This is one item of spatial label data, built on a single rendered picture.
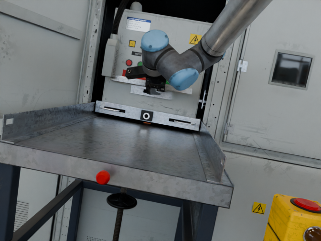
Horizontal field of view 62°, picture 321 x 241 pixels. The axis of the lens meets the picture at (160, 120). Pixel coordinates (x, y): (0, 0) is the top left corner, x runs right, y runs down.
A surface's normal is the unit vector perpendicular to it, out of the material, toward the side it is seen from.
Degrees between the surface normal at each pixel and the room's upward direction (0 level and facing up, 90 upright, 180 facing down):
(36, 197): 90
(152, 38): 57
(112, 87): 90
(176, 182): 90
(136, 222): 90
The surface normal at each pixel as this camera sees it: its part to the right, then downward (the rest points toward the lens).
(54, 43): 0.91, 0.21
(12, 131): 0.98, 0.18
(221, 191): -0.07, 0.11
